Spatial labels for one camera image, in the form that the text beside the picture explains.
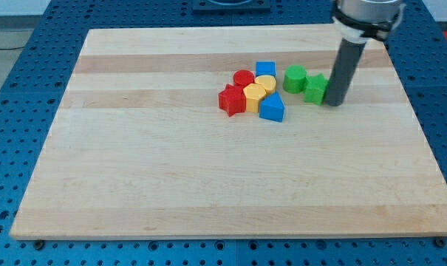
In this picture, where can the light wooden board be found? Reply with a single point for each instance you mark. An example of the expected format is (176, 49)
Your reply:
(139, 148)

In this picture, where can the red cylinder block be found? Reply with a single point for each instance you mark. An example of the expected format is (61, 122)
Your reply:
(242, 78)

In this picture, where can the yellow cylinder block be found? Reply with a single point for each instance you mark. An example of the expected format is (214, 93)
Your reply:
(268, 82)

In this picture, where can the green star block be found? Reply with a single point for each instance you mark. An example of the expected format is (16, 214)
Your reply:
(315, 89)

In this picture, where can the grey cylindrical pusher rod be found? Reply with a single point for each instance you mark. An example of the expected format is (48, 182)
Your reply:
(346, 62)

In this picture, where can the blue cube block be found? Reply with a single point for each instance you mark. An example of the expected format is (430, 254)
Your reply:
(265, 68)

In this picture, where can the blue triangle block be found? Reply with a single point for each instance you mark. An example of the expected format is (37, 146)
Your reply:
(272, 108)

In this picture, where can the green cylinder block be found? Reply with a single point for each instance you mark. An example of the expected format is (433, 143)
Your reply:
(295, 78)

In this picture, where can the red star block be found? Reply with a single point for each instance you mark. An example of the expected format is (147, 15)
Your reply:
(232, 100)

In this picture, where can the yellow hexagon block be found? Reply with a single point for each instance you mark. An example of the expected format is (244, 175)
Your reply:
(254, 94)

